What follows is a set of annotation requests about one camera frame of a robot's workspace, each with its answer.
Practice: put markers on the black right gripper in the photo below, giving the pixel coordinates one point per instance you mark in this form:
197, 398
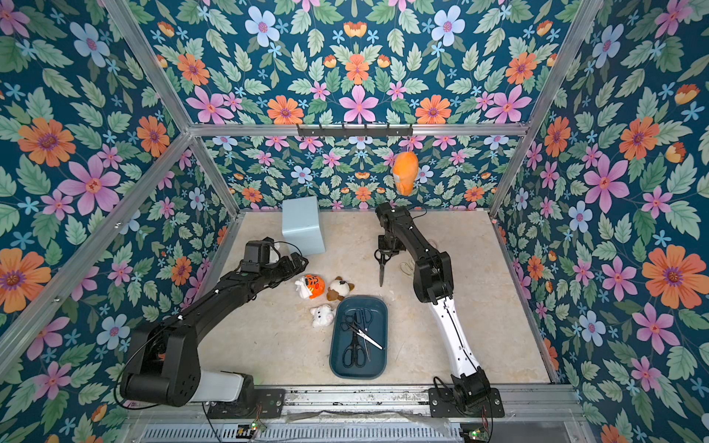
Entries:
385, 244

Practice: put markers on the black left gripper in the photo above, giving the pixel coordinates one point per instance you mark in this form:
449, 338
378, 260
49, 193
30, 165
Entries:
289, 271

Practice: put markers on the small black thin scissors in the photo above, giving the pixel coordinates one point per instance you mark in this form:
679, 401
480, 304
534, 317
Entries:
350, 323

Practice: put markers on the cream kitchen shears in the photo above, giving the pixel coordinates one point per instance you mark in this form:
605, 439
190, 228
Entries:
408, 268

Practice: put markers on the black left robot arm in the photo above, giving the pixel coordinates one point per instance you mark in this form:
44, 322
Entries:
163, 366

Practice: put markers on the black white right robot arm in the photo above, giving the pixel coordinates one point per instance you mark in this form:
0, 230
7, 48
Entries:
433, 286

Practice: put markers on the light blue box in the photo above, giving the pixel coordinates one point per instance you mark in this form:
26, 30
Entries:
301, 227

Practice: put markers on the dark teal storage tray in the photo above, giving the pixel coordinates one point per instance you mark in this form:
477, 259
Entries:
377, 328

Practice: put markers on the orange tiger plush toy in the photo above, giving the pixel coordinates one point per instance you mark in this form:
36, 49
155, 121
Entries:
310, 286

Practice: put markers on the brown dog plush toy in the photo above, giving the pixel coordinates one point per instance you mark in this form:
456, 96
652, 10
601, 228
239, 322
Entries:
338, 289

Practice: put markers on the white plush toy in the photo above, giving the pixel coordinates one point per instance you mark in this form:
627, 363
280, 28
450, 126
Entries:
322, 316

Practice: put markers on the orange hanging plush toy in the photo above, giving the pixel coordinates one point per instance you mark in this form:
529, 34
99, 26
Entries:
405, 172

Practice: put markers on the white ventilation grille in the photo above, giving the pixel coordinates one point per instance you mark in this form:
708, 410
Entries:
304, 432

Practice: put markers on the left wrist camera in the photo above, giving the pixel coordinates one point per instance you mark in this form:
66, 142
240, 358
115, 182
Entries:
261, 252

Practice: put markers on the black wall hook rail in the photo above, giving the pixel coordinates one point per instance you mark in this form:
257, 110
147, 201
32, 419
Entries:
346, 131

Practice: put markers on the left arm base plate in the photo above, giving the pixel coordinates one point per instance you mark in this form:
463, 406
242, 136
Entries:
251, 404

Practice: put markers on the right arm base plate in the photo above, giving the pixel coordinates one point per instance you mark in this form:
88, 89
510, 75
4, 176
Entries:
442, 404

